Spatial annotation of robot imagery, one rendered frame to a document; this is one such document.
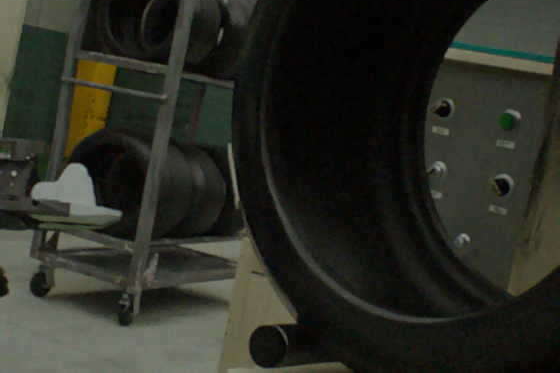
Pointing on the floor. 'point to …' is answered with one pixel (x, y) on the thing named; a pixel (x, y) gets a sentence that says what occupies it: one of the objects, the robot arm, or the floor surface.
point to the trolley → (224, 3)
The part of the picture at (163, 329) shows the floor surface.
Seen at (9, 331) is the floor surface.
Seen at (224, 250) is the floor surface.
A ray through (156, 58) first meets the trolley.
